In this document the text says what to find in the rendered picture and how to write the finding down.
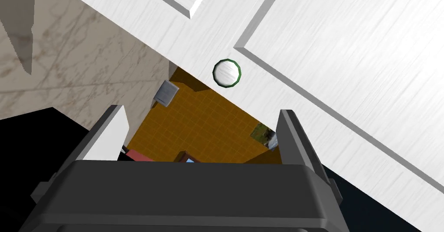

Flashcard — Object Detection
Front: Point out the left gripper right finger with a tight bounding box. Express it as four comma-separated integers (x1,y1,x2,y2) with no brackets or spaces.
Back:
275,109,331,186

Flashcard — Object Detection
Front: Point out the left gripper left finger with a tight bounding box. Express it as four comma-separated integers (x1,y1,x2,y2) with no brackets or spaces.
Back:
75,105,130,162

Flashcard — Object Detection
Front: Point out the white panelled door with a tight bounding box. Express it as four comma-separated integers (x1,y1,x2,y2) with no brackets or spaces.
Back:
55,0,444,232

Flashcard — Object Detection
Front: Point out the white round door knob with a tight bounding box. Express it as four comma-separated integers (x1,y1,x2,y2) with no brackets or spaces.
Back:
212,59,242,88

